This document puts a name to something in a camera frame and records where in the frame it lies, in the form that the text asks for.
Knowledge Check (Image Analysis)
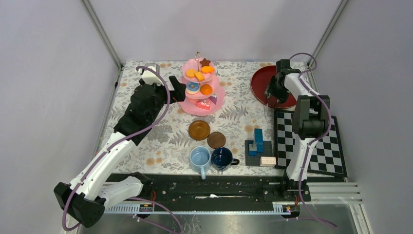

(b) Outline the blue frosted donut toy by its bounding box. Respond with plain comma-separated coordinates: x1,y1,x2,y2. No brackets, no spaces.
186,82,200,95

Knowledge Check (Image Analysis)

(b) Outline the orange round cookie toy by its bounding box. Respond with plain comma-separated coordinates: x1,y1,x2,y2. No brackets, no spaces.
185,69,197,78

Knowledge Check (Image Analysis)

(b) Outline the yellow square biscuit toy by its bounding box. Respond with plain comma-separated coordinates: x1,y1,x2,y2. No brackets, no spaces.
194,71,205,82

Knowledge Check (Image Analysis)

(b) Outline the pink three-tier cake stand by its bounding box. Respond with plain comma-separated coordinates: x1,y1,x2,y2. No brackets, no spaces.
179,52,225,117

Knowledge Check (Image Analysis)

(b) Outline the orange tart toy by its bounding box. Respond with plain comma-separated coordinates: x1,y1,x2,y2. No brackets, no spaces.
200,84,213,95

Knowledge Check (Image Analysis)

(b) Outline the pink purple cake slice toy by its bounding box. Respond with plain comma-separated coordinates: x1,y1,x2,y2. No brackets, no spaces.
208,93,218,105

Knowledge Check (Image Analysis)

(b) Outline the brown star cookie toy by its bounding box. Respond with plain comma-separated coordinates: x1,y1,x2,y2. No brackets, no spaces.
199,58,211,67

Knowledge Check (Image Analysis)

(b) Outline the light brown wooden coaster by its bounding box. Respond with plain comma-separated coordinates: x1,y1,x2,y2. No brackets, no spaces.
188,120,210,141

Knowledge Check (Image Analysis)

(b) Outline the dark brown wooden coaster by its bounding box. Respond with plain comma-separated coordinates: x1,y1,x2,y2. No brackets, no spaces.
207,132,226,149

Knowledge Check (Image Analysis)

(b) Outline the light blue mug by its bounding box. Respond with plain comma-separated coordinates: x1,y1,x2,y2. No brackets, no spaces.
189,146,212,180

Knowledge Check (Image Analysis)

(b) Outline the orange yellow fish pastry toy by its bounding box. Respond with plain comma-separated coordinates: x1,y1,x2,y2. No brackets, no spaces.
201,66,215,74

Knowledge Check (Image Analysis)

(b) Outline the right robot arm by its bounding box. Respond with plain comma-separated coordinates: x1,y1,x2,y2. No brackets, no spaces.
265,59,331,182

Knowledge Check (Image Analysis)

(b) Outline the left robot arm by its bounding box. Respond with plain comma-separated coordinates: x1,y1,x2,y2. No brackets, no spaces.
54,76,186,228

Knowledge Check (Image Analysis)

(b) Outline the dark red round tray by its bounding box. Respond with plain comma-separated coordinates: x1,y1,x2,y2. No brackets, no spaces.
250,65,297,109

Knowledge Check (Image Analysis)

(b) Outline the floral patterned tablecloth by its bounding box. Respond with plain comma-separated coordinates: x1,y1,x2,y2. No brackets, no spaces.
115,61,283,176

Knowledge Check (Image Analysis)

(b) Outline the blue building block tower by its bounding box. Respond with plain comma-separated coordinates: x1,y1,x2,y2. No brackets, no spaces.
248,128,263,156

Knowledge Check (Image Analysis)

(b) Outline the white building block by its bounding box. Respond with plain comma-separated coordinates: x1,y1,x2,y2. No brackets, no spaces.
260,156,277,167

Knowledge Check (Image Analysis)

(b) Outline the grey building block baseplate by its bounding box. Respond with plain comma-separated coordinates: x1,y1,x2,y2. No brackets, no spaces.
244,140,277,167

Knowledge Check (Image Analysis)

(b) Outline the dark blue mug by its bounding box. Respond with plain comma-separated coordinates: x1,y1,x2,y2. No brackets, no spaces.
211,147,240,171

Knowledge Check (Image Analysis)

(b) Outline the black white checkerboard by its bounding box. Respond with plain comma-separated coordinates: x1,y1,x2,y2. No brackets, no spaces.
274,110,347,177

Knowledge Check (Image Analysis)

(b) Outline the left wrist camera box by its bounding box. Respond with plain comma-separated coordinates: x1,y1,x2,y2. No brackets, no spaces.
136,63,163,85

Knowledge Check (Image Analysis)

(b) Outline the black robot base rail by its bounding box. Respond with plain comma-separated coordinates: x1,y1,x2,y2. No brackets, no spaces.
138,174,311,212

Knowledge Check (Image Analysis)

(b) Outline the aluminium frame post right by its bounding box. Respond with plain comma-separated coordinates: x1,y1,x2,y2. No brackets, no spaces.
312,0,351,59

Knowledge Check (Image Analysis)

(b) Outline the aluminium frame post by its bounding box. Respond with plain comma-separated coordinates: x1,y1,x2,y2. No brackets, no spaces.
80,0,123,70
312,0,351,59

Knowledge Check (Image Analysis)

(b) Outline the aluminium frame post left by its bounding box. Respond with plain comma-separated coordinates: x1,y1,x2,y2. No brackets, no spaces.
80,0,123,70

